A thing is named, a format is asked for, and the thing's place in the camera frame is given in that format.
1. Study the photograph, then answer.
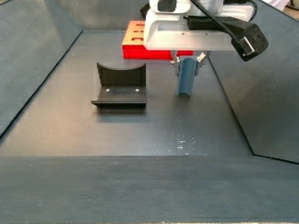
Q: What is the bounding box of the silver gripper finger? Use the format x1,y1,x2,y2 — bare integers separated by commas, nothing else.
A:
171,50,181,76
195,51,211,72

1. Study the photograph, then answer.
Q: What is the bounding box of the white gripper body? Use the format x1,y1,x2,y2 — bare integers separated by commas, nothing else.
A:
145,0,254,51

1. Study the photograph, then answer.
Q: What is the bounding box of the black curved fixture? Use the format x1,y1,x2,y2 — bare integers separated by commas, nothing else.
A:
91,64,147,107

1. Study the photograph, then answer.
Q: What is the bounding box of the red shape sorter block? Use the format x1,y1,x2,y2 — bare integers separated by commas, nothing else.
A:
122,20,194,60

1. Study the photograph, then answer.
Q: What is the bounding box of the black camera cable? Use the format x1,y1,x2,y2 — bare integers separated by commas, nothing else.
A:
189,0,239,42

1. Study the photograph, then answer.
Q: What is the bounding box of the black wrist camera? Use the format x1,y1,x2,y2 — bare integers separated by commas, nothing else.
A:
187,16,269,61

